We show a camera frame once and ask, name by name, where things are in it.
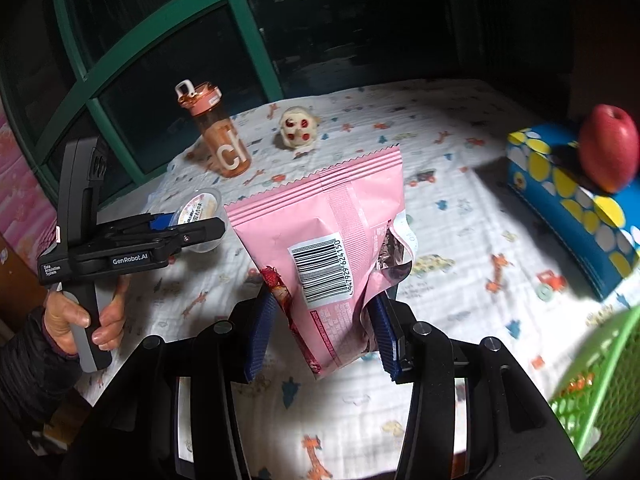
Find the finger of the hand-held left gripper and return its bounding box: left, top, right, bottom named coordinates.
left=150, top=217, right=227, bottom=257
left=102, top=212, right=177, bottom=242

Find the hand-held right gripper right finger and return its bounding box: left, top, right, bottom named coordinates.
left=369, top=287, right=586, bottom=480

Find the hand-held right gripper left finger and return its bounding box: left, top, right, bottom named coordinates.
left=65, top=287, right=278, bottom=480

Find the small jelly cup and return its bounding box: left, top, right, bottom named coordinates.
left=170, top=187, right=223, bottom=253

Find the pink snack packet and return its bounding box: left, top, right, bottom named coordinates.
left=223, top=144, right=416, bottom=381

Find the green plastic basket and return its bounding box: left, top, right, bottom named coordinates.
left=547, top=305, right=640, bottom=476

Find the person's left forearm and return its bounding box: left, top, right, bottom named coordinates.
left=0, top=305, right=86, bottom=443

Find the person's left hand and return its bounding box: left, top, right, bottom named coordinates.
left=42, top=275, right=131, bottom=356

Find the pink patterned object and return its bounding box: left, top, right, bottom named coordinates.
left=0, top=105, right=58, bottom=256

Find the brown wooden furniture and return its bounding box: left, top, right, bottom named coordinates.
left=0, top=232, right=51, bottom=333

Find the orange water bottle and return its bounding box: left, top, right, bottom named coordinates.
left=175, top=79, right=251, bottom=178

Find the white printed blanket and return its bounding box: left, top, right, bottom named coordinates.
left=75, top=77, right=640, bottom=480

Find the blue dotted tissue box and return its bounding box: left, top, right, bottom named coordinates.
left=506, top=122, right=640, bottom=302

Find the red apple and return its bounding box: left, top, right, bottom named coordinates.
left=577, top=104, right=640, bottom=195

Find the green window frame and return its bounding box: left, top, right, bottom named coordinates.
left=0, top=0, right=466, bottom=201

